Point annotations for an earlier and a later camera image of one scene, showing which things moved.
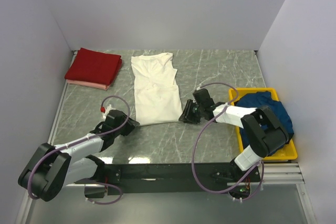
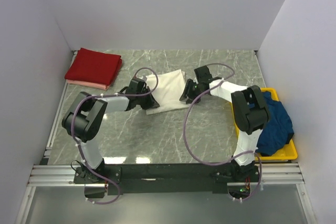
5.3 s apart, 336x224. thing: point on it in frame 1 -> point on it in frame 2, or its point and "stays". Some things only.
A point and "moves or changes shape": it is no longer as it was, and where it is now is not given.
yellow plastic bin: [235, 95] stays
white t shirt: [157, 98] moves or changes shape
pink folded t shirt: [101, 85] stays
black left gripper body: [126, 129] -> [146, 101]
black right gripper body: [193, 112] -> [192, 89]
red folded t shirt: [93, 66] stays
